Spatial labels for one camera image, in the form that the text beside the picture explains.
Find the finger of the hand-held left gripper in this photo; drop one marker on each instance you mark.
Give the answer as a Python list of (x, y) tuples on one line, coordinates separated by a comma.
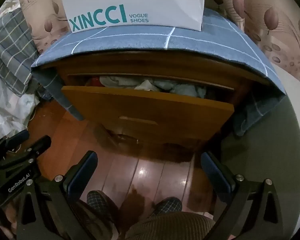
[(20, 135), (41, 143)]

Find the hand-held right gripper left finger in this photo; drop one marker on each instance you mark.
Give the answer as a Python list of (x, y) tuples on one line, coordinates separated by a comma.
[(81, 175)]

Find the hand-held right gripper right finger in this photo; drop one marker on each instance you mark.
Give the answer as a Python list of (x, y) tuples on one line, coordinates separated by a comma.
[(215, 177)]

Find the red sock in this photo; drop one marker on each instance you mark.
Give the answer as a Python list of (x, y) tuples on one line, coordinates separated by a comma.
[(94, 82)]

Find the wooden drawer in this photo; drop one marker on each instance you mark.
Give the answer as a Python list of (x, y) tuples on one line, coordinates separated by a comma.
[(140, 110)]

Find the pale blue underwear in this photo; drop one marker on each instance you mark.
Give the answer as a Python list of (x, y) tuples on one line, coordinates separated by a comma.
[(180, 88)]

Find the white shoe box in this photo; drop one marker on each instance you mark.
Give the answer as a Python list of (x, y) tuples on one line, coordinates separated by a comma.
[(140, 5)]

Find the plaid slipper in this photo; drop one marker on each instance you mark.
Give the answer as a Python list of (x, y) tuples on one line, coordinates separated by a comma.
[(167, 205), (101, 205)]

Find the grey board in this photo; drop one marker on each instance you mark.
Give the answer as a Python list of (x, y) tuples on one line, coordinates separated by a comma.
[(265, 155)]

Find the grey plaid quilt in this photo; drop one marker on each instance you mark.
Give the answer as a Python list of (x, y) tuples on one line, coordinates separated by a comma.
[(12, 45)]

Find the white crumpled garment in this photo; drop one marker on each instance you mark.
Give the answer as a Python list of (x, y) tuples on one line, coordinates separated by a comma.
[(120, 81)]

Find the wooden nightstand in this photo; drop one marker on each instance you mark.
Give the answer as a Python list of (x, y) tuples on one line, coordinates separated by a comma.
[(150, 62)]

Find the blue checked cloth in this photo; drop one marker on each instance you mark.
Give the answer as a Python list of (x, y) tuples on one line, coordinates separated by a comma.
[(140, 40)]

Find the beige leaf-pattern bedding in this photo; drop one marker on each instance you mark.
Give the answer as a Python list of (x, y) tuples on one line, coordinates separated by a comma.
[(265, 5)]

